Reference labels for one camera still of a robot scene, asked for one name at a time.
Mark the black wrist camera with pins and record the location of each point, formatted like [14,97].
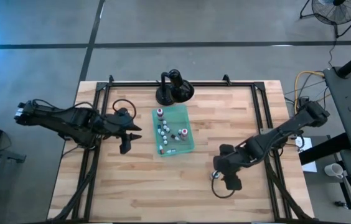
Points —
[125,114]
[233,183]

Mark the large green food coloring bottle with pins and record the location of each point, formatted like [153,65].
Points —
[214,175]

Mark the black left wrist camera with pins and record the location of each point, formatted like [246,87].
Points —
[125,114]

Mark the small black floor plug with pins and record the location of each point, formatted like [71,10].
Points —
[339,204]

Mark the black table clamp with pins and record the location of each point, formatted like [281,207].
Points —
[110,79]
[226,79]

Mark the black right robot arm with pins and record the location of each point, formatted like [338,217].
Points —
[281,132]

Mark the white paper sheet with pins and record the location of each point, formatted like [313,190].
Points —
[310,168]

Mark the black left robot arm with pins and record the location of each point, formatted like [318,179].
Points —
[60,119]

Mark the black floor fan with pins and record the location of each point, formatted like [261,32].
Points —
[340,14]

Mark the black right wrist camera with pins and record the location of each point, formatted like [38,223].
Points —
[233,183]

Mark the black desk lamp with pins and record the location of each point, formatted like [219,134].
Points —
[175,90]

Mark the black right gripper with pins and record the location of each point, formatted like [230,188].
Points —
[230,160]

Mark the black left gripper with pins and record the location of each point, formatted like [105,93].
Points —
[113,126]

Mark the white mug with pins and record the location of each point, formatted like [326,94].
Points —
[334,170]

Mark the large red food coloring bottle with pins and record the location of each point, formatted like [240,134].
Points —
[160,112]

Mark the small purple dropper bottle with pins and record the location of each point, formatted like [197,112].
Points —
[174,137]

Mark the black side table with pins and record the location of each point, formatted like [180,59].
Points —
[346,93]

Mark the teal translucent plastic bin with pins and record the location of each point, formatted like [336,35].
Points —
[175,118]

